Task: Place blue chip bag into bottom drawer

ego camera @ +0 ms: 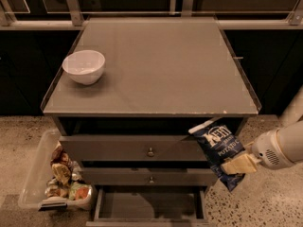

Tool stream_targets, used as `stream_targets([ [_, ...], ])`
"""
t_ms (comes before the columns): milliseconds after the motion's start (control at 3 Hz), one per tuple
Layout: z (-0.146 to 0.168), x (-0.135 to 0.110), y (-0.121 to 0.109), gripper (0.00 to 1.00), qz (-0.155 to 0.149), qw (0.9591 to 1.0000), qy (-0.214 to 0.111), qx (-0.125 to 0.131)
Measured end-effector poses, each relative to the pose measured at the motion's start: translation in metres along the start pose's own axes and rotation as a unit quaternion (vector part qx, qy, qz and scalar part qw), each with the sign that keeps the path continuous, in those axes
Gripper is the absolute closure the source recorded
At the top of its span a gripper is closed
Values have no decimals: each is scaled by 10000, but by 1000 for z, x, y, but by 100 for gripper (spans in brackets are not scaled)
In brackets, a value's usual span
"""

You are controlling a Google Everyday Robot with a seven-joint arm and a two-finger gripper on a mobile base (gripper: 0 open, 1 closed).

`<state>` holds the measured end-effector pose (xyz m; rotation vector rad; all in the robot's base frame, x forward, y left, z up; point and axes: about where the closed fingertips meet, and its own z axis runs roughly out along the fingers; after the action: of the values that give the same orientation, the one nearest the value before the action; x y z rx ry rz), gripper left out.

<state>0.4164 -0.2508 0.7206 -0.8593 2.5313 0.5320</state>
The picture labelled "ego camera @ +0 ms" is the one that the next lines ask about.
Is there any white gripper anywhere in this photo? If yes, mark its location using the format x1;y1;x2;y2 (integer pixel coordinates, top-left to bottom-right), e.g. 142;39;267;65
221;130;294;175

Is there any blue chip bag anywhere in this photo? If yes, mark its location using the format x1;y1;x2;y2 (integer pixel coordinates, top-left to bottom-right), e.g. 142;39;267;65
188;117;244;191

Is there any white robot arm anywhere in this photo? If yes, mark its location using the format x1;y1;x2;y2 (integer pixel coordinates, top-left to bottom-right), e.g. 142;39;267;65
221;86;303;175

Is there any grey drawer cabinet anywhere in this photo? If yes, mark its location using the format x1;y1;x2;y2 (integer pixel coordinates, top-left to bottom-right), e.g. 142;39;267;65
40;16;262;227

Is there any bottom grey drawer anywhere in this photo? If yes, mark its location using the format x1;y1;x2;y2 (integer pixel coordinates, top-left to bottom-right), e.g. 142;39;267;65
86;186;216;227

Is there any grey drawer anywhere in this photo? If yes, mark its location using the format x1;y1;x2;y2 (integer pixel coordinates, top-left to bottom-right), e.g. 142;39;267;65
86;186;216;227
81;168;217;186
60;135;206;161

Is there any middle grey drawer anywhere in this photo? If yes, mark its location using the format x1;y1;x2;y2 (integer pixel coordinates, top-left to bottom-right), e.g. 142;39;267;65
81;168;217;186

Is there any top grey drawer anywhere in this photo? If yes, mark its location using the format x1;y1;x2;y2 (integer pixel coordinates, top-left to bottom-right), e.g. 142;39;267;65
60;135;206;161

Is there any green orange snack package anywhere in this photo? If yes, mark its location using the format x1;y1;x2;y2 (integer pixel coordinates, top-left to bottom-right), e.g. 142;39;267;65
69;182;89;201

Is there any white ceramic bowl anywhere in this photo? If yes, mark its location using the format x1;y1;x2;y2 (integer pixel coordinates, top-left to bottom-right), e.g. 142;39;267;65
62;50;105;85

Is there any brown snack package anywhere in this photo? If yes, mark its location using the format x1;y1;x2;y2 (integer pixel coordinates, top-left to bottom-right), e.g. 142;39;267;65
50;144;73;185

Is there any silver snack package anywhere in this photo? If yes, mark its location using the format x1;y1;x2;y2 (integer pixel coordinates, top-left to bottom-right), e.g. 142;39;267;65
45;178;69;198

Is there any clear plastic storage bin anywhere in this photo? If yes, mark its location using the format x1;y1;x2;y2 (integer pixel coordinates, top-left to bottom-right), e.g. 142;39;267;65
18;129;95;211

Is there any metal railing frame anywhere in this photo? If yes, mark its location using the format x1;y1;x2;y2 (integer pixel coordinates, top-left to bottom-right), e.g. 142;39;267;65
0;0;302;30

